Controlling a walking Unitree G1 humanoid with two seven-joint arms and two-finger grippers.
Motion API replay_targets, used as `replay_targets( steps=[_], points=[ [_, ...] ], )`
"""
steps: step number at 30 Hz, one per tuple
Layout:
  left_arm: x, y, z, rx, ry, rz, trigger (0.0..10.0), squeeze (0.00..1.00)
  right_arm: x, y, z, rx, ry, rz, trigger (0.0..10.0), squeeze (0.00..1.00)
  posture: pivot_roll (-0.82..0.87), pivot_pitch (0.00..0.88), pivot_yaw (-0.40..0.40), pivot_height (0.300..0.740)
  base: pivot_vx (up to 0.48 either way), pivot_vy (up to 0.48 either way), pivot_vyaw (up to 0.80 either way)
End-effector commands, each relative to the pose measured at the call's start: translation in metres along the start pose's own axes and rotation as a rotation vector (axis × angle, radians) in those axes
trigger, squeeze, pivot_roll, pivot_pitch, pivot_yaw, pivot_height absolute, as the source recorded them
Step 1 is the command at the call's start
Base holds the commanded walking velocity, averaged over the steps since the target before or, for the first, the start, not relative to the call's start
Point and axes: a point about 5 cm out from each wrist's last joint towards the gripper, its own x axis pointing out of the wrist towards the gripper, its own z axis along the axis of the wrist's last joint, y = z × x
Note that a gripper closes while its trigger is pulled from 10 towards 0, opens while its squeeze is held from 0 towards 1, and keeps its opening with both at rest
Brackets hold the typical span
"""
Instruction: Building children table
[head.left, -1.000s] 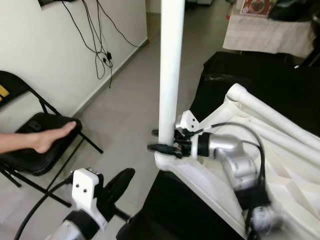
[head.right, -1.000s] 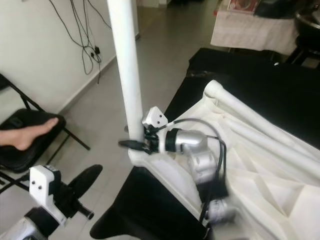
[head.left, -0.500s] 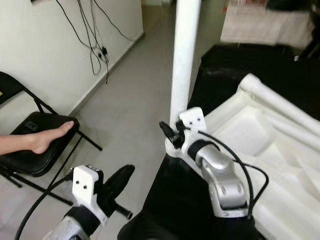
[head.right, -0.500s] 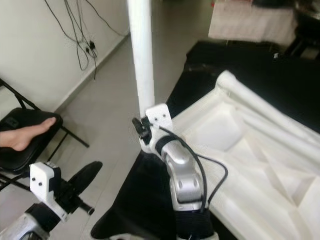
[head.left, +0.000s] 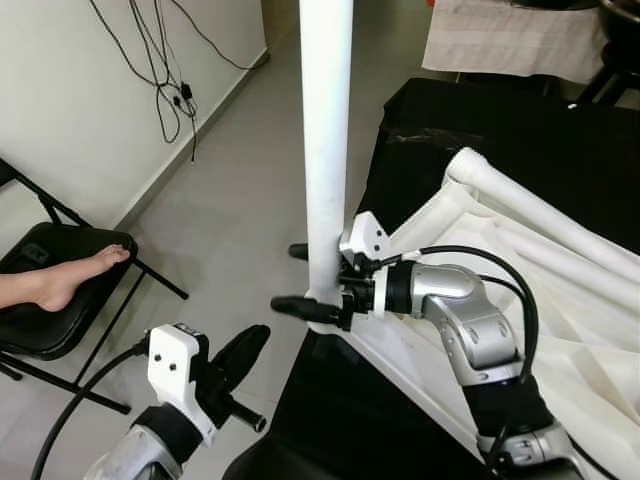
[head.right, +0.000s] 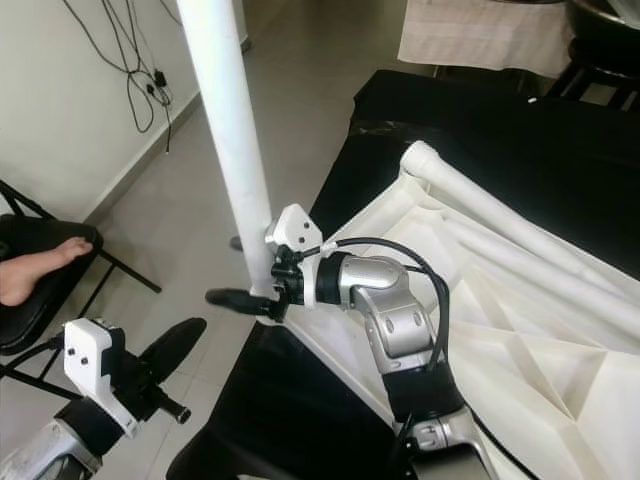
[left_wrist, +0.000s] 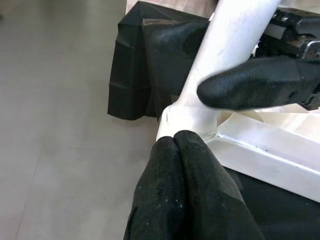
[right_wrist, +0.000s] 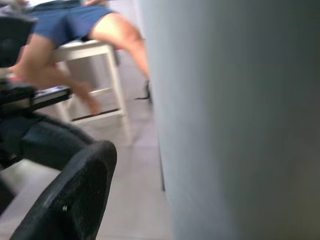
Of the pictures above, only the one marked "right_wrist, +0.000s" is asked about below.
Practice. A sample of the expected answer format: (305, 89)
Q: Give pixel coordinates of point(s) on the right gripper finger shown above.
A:
(75, 195)

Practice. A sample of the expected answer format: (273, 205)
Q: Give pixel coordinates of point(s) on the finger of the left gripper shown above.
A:
(50, 145)

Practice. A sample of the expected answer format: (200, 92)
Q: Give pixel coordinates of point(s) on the white plastic table leg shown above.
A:
(237, 125)

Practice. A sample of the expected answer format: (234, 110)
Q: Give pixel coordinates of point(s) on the white wooden stool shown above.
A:
(110, 75)

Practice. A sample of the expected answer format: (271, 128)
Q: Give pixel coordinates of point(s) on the black folding chair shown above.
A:
(12, 40)

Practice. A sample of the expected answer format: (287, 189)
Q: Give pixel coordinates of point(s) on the person in blue shorts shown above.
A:
(62, 25)

